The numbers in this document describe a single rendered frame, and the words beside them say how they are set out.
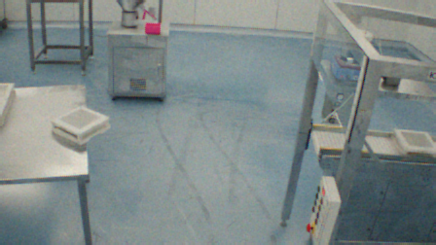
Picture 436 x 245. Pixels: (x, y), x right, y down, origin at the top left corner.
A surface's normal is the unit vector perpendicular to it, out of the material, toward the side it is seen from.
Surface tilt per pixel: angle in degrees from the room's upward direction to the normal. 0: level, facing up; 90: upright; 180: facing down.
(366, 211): 90
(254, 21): 90
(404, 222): 90
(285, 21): 90
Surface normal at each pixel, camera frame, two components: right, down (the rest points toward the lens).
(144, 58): 0.11, 0.46
